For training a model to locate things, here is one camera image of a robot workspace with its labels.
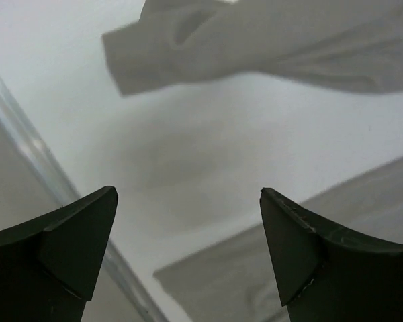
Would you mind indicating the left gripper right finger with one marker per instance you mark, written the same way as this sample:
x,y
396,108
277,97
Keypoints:
x,y
325,271

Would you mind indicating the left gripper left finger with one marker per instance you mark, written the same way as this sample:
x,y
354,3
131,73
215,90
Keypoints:
x,y
49,265

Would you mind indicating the grey trousers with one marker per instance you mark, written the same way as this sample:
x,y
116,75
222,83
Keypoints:
x,y
302,96

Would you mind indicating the left aluminium rail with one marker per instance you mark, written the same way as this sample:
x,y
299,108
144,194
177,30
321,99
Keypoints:
x,y
41,161

